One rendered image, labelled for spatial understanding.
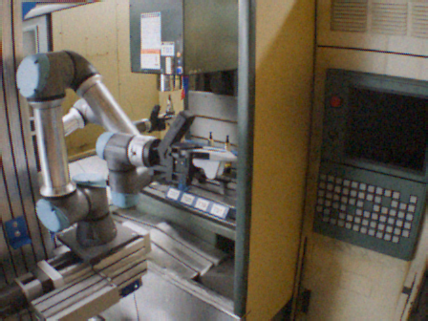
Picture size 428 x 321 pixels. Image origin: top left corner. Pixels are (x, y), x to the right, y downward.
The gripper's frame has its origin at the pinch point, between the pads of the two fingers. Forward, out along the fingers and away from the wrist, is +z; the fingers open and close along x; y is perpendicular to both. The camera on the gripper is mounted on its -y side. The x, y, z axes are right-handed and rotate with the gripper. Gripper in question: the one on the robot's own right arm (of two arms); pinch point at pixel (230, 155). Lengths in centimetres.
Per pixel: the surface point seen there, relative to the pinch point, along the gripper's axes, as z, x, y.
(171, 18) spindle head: -73, -92, -47
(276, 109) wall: -3.1, -47.6, -7.4
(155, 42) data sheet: -85, -97, -35
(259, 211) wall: -5, -44, 28
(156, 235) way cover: -76, -89, 71
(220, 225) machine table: -40, -95, 59
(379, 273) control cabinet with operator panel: 43, -75, 58
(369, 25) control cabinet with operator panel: 25, -66, -41
